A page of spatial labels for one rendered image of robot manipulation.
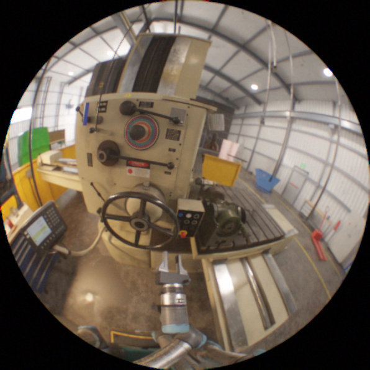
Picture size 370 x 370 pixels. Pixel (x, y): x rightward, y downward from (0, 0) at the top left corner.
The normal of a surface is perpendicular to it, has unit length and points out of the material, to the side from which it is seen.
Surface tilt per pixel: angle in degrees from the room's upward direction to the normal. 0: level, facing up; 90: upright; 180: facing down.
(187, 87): 90
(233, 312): 0
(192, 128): 90
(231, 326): 0
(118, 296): 0
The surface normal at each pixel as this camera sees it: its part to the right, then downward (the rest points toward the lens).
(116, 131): 0.09, 0.47
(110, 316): 0.21, -0.88
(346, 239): -0.97, -0.14
